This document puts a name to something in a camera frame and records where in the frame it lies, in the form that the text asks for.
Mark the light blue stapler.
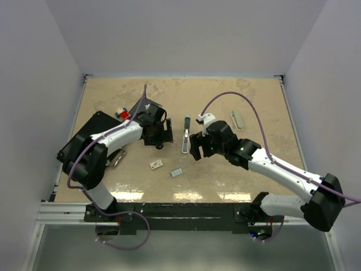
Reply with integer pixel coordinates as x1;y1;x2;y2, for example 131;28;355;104
182;116;191;154

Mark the white staple box sleeve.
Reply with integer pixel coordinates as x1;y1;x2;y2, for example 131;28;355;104
149;159;164;170

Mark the staple box tray with staples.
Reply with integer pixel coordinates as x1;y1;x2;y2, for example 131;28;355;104
170;168;184;178

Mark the black stapler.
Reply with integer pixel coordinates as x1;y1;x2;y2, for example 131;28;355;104
155;143;164;150

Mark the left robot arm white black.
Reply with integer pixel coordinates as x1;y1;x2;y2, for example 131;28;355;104
57;104;173;221

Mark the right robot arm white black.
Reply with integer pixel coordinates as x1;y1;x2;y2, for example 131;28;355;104
190;121;345;232

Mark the light green stapler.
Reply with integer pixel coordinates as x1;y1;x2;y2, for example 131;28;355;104
231;110;244;131

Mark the grey lego baseplate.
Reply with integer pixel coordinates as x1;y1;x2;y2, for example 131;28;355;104
128;97;161;116

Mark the red blue lego car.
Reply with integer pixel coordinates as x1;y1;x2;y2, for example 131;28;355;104
115;107;130;120

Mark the black flat case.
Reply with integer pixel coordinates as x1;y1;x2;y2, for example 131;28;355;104
56;111;123;163

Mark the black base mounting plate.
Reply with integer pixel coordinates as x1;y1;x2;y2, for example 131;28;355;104
84;203;282;235

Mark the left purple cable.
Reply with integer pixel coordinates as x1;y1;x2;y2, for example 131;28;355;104
67;84;151;251

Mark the purple cable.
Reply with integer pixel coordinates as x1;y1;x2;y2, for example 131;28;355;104
67;84;151;251
202;91;361;243

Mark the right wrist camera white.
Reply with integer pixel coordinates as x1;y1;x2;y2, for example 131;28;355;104
196;113;217;129

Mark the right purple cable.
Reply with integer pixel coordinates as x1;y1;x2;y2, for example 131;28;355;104
202;91;361;243

